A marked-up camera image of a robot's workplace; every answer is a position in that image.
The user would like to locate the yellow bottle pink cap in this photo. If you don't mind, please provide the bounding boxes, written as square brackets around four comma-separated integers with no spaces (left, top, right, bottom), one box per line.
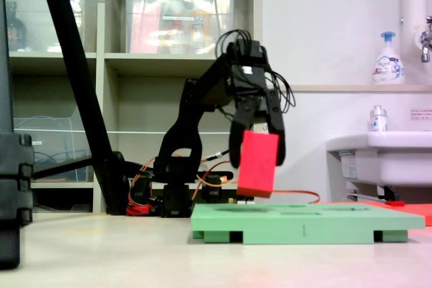
[188,0,213,54]

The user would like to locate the dark glass bottle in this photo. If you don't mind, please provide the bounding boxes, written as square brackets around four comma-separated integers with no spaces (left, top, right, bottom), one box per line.
[5,0,28,52]

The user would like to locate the long black cable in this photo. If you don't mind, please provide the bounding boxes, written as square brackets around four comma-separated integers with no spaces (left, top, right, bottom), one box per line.
[201,150,234,164]

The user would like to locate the red base clamp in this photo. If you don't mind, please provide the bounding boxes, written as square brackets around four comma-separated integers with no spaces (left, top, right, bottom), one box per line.
[126,202,152,217]

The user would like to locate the white blue soap dispenser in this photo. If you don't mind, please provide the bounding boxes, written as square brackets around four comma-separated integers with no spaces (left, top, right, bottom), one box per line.
[372,30,406,86]

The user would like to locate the metal rail under sink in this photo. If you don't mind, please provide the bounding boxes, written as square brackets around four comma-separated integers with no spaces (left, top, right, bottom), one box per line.
[346,185,401,203]

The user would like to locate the red square block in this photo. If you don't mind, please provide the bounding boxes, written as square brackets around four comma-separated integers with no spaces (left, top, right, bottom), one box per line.
[236,129,281,199]

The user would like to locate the orange wire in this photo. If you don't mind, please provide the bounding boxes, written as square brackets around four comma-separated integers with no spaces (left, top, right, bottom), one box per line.
[271,189,321,204]

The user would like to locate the notched black stack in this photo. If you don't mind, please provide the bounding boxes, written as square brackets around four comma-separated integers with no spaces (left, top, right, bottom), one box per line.
[0,132,35,270]

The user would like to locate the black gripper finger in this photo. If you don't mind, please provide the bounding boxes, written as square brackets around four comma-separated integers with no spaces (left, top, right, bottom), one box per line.
[229,96,261,169]
[264,88,287,167]

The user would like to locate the beige shelf unit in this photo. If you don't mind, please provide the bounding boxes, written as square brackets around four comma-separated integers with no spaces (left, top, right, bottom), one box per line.
[0,0,264,214]

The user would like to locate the white sink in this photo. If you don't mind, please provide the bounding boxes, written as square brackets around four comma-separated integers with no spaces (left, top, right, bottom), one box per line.
[325,131,432,188]

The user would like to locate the green shape sorting board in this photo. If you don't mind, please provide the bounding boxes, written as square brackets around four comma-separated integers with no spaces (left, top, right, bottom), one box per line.
[190,202,426,245]

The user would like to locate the white wall sign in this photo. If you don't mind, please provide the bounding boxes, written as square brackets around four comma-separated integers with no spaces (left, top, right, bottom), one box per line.
[410,108,432,121]

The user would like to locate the metal faucet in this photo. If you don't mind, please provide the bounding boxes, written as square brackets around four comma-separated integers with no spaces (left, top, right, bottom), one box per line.
[417,16,432,64]

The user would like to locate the narrow clear storage bin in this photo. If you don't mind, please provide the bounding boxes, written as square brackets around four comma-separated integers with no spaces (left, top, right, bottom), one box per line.
[67,0,88,53]

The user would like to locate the dark grey tripod leg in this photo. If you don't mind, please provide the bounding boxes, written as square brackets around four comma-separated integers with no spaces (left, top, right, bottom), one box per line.
[0,0,15,134]

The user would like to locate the black tripod leg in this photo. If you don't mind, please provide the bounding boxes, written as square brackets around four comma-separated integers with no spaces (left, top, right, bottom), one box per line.
[35,0,131,217]

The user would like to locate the white sink label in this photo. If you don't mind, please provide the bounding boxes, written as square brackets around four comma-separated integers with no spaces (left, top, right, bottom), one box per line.
[338,150,358,179]

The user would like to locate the large clear storage bin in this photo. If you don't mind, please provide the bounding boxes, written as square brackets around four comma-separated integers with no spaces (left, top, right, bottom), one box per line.
[124,0,237,55]

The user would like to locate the small circuit board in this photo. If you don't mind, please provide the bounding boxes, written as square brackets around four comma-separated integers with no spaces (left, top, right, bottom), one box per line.
[228,196,257,205]

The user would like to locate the pink sheet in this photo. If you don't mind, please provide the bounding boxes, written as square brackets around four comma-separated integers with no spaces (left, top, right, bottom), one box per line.
[130,1,159,54]

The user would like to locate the black gripper cable loops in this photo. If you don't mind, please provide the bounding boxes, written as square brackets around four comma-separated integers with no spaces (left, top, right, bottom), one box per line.
[215,29,297,116]

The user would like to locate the small clear sanitizer bottle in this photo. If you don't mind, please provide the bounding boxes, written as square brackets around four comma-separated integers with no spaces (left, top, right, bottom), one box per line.
[367,105,389,133]

